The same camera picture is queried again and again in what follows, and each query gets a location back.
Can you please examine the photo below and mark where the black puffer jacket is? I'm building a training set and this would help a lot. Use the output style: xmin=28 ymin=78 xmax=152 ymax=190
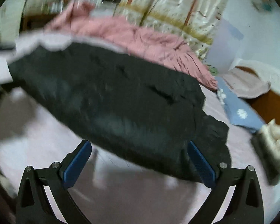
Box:
xmin=8 ymin=43 xmax=231 ymax=181

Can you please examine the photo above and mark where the dark folded garment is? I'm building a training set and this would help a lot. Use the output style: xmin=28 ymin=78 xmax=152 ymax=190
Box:
xmin=250 ymin=133 xmax=280 ymax=186

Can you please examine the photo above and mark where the white drawer cabinet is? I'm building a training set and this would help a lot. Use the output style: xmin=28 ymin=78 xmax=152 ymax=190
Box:
xmin=0 ymin=0 xmax=26 ymax=44

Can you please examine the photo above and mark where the cream folded garment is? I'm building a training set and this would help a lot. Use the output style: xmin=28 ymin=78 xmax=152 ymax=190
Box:
xmin=259 ymin=119 xmax=280 ymax=173

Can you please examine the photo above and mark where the cluttered wooden desk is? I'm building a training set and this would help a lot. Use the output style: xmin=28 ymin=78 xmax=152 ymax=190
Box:
xmin=20 ymin=0 xmax=70 ymax=32

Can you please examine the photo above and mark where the blue floral pillow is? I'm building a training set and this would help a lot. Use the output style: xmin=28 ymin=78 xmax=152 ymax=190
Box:
xmin=215 ymin=76 xmax=266 ymax=133

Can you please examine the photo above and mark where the white and wood headboard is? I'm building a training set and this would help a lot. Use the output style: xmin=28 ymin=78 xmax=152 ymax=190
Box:
xmin=231 ymin=57 xmax=280 ymax=131

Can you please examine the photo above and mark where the pink plaid duvet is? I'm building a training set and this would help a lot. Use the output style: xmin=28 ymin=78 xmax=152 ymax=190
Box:
xmin=45 ymin=1 xmax=218 ymax=91

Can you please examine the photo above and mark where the beige pillow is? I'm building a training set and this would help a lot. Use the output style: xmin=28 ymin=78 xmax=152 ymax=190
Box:
xmin=220 ymin=67 xmax=271 ymax=99

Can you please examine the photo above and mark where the green patterned cloth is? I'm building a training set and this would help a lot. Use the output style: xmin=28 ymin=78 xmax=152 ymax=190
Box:
xmin=207 ymin=65 xmax=218 ymax=76

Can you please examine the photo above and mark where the tree print curtain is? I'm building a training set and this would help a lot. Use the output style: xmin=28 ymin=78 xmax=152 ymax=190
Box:
xmin=114 ymin=0 xmax=228 ymax=60

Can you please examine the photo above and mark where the plush toy on shelf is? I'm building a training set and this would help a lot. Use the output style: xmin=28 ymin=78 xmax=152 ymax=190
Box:
xmin=252 ymin=0 xmax=272 ymax=12

